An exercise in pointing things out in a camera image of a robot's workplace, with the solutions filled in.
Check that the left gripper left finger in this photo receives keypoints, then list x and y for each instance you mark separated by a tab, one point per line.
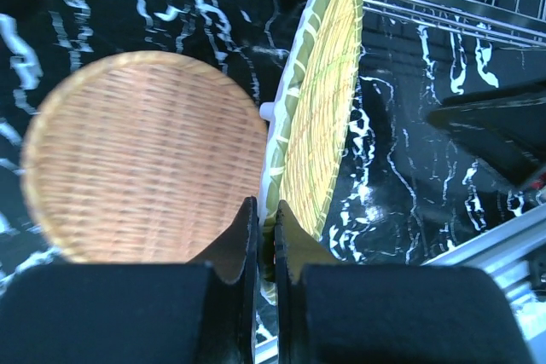
202	311

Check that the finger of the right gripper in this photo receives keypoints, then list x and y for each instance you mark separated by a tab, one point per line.
504	128

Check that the aluminium mounting rail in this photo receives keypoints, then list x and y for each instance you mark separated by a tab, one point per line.
513	255

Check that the orange woven basket plate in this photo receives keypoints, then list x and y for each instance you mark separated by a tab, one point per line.
141	157

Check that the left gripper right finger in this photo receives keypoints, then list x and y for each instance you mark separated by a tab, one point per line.
333	312

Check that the yellow woven pattern plate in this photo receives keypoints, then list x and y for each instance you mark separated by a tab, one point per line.
308	122

